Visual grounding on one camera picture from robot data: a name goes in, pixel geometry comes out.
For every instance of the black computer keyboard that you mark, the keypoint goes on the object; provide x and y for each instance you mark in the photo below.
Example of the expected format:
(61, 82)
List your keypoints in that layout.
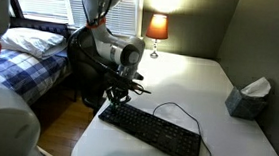
(155, 134)

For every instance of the blue white plaid blanket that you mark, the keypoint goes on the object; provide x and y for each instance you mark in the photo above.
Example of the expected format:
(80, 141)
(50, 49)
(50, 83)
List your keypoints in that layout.
(29, 71)

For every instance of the dark wooden headboard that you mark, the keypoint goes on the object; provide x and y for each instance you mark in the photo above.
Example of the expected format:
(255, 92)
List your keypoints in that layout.
(40, 25)

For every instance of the white pillow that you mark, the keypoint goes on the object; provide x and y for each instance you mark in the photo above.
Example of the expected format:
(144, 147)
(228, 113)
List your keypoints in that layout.
(32, 41)

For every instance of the white tissue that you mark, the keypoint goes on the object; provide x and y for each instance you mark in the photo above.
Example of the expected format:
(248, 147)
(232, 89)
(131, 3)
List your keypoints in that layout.
(257, 87)

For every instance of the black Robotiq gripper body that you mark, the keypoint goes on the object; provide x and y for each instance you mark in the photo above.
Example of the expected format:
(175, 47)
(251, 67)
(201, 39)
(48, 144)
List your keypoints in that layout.
(121, 90)

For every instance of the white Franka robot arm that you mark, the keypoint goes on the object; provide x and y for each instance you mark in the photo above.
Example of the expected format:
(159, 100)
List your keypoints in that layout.
(5, 121)

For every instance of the table lamp with orange shade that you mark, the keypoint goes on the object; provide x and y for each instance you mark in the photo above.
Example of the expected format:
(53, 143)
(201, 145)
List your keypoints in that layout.
(157, 27)

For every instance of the black office chair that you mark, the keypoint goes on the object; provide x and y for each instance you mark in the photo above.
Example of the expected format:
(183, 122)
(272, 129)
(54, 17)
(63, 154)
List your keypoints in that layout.
(83, 73)

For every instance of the grey patterned tissue box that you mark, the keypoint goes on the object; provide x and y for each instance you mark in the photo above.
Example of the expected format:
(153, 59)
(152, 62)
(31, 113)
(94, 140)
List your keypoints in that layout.
(242, 104)

